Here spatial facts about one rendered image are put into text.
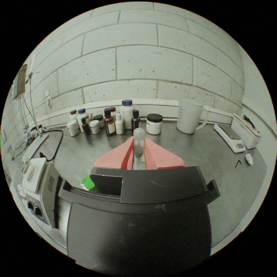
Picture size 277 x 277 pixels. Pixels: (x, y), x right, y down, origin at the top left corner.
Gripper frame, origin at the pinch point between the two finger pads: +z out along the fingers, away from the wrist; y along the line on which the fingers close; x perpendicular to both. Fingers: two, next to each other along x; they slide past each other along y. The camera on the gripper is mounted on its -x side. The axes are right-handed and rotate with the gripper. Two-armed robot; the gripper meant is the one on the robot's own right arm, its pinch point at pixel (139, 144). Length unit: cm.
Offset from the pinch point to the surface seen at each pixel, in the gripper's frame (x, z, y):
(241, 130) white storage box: 7, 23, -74
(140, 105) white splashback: 6.0, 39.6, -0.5
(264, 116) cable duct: -18, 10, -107
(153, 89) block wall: -2.9, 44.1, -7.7
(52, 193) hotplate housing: 11.7, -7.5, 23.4
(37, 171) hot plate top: 5.5, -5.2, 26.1
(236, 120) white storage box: 4, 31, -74
